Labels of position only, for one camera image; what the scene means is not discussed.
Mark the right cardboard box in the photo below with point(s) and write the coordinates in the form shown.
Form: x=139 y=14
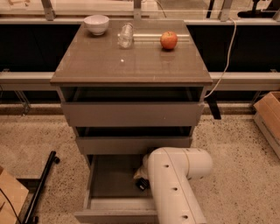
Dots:
x=267 y=118

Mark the grey middle drawer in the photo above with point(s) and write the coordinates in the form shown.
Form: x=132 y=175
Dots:
x=131 y=140

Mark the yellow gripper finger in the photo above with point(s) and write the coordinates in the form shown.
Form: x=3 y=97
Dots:
x=141 y=173

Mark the black metal bar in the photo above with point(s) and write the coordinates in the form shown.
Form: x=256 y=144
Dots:
x=29 y=217

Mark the clear glass jar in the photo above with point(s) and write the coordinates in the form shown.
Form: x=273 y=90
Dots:
x=125 y=37

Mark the white ceramic bowl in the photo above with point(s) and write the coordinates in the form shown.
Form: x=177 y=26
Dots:
x=96 y=24

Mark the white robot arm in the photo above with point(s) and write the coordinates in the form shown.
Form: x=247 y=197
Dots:
x=168 y=171

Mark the grey drawer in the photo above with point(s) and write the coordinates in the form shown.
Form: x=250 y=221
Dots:
x=131 y=140
x=112 y=195
x=131 y=107

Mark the grey metal rail frame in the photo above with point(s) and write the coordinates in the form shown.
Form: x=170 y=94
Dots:
x=40 y=81

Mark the left cardboard box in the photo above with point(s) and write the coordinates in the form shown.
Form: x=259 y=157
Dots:
x=12 y=197

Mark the grey top drawer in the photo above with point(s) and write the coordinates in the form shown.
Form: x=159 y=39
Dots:
x=131 y=107

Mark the black rxbar chocolate bar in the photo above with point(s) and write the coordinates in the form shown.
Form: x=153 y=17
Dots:
x=143 y=184

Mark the grey drawer cabinet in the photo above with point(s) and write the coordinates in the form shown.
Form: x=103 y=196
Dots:
x=98 y=61

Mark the cardboard box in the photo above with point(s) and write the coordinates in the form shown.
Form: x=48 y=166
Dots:
x=12 y=197
x=267 y=118

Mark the grey bottom drawer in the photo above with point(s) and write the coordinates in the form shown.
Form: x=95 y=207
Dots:
x=112 y=195

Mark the red apple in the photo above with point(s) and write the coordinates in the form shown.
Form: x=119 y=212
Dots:
x=168 y=40

